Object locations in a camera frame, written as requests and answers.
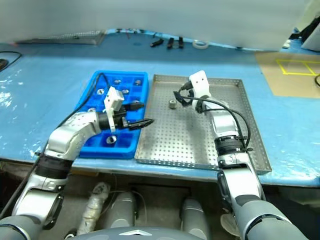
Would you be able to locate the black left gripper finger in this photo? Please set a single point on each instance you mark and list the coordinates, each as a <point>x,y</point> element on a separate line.
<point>140,123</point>
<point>135,107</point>

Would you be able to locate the black clip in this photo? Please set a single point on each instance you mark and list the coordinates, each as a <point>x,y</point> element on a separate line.
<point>170,43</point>
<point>180,42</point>

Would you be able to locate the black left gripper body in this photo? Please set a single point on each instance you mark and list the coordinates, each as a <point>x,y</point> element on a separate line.
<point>121,117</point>

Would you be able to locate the small white packet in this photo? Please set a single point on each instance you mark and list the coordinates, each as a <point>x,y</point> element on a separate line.
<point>286,44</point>

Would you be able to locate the brown cardboard sheet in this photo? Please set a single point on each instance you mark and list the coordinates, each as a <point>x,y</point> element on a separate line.
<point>287,85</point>

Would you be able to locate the white wrapped tube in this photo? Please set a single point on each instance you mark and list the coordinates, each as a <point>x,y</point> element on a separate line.
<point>92,207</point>

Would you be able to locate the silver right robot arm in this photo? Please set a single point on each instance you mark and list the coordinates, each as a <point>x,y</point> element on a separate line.
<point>225,125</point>

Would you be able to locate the white tape roll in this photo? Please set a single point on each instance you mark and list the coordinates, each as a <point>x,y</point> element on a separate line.
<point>196,45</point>

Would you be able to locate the grey rounded robot thigh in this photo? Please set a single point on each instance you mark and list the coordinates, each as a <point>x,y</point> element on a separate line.
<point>195,217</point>
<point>122,212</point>

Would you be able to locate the black tools on table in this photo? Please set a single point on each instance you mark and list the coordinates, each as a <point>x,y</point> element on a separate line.
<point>156,43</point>

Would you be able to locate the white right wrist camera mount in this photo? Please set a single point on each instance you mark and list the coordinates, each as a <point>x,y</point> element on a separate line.
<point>200,82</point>

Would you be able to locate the metal roller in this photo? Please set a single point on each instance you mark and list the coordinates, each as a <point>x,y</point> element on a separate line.
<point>137,82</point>
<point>125,91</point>
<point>117,81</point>
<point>111,139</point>
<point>100,91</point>
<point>135,101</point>
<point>172,103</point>
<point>91,109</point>

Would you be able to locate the blue plastic compartment tray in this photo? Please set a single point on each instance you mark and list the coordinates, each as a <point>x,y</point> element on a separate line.
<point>120,147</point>

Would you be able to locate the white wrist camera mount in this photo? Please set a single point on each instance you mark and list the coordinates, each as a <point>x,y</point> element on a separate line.
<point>113,96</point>
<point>200,82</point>

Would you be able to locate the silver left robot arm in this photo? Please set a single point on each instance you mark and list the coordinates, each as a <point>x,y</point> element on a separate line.
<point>72,132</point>

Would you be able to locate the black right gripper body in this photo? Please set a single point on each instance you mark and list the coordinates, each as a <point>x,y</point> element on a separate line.
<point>192,94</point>

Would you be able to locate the grey robot torso shell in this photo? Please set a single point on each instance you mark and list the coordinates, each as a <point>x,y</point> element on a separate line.
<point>135,233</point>

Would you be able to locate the white foam board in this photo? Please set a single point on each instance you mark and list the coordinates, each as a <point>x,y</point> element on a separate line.
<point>312,43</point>

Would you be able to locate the spare perforated steel tray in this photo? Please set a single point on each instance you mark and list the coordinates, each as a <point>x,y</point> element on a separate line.
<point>70,37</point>

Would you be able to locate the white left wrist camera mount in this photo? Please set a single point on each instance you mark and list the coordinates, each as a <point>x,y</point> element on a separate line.
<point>113,96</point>

